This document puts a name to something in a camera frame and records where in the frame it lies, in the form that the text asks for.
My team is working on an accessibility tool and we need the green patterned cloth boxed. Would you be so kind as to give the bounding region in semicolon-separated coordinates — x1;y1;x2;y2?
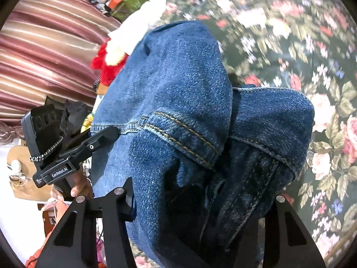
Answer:
112;0;157;21

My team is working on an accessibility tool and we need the person's left hand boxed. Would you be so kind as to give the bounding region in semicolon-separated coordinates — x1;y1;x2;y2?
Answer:
52;169;94;201

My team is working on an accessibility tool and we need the blue denim jacket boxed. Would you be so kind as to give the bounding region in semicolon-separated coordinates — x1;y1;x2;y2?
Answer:
91;21;315;268

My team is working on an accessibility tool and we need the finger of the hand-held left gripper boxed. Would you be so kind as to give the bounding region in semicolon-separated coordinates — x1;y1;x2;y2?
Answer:
63;126;120;163

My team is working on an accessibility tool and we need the striped maroon curtain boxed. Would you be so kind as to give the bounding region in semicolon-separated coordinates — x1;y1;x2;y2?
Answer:
0;0;120;146

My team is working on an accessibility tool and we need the yellow plush toy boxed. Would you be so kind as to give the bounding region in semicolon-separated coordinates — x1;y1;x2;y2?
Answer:
81;113;96;133

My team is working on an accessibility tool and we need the black white braided cord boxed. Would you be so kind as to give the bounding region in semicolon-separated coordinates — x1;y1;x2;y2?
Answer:
29;136;64;163

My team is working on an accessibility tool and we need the orange cloth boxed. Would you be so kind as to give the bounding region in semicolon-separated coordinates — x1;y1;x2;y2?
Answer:
25;199;70;268

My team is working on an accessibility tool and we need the black cloth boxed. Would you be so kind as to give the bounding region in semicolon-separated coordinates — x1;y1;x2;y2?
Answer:
60;100;90;138

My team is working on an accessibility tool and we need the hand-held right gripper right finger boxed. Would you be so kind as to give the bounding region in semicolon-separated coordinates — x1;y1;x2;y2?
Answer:
233;195;327;268

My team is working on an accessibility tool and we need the green floral bedspread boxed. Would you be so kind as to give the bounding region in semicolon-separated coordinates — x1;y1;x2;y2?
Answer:
131;0;357;268

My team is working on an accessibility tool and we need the brown paper bag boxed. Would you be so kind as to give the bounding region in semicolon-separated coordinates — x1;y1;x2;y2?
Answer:
7;145;55;200

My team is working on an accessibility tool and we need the white cloth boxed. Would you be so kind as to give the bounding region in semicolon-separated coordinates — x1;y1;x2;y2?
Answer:
107;0;175;55

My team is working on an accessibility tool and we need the red plush toy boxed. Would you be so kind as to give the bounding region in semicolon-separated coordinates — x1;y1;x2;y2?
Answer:
90;38;130;87

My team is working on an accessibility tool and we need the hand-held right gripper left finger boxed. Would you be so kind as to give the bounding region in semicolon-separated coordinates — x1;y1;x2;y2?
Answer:
35;177;137;268

